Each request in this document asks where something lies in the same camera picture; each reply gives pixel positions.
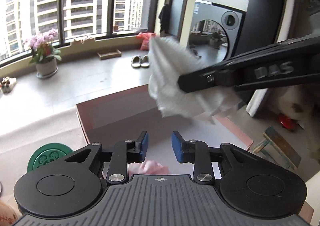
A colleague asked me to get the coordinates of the green lid glass jar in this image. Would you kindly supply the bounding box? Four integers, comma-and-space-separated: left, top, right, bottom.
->
27, 143, 73, 172

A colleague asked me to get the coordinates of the white sneakers pair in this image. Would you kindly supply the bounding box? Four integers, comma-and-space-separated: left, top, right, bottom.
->
1, 77, 17, 94

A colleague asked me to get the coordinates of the red bowl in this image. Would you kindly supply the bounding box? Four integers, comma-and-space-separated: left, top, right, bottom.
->
278, 114, 298, 131

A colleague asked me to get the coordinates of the grey slipper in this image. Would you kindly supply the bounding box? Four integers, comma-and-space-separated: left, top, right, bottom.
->
140, 55, 150, 68
131, 56, 141, 69

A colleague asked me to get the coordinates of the pink orchid flower pot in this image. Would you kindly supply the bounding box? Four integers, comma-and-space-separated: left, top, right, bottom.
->
24, 28, 62, 79

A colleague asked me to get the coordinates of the grey slipper right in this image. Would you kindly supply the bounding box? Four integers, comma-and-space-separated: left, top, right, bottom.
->
140, 55, 150, 68

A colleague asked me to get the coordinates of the grey slipper left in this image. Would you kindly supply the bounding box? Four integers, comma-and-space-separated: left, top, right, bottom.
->
131, 56, 141, 69

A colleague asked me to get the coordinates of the brown shallow tray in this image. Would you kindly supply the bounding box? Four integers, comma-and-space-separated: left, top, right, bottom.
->
97, 49, 122, 60

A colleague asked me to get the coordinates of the grey washing machine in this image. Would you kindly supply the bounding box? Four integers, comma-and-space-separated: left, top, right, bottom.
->
188, 0, 249, 62

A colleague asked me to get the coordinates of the dark hanging cloth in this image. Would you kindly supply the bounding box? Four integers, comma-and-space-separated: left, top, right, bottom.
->
158, 4, 170, 34

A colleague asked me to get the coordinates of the white fluffy cloth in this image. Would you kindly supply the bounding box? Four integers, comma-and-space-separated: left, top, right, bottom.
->
148, 37, 241, 121

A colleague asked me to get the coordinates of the pink cardboard box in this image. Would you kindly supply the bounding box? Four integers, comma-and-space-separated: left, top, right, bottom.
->
75, 84, 254, 151

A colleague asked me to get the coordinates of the dark framed door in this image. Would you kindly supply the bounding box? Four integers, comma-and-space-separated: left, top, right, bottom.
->
163, 0, 188, 41

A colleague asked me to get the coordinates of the small wooden stool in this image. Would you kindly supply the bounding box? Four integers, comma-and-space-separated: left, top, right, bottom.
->
252, 126, 302, 170

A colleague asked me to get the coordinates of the red plastic bag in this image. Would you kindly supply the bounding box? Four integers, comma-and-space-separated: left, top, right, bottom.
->
136, 32, 156, 51

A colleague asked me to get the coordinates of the pink soft object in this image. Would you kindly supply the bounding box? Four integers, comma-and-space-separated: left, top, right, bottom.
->
138, 161, 169, 175

